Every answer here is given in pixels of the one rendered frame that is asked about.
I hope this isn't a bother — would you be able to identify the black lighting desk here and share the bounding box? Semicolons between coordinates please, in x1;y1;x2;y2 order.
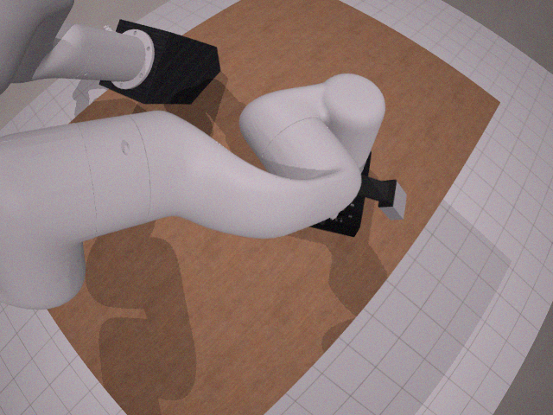
311;152;372;237

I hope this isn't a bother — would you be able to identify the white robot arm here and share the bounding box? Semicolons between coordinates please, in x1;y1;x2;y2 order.
0;0;407;310

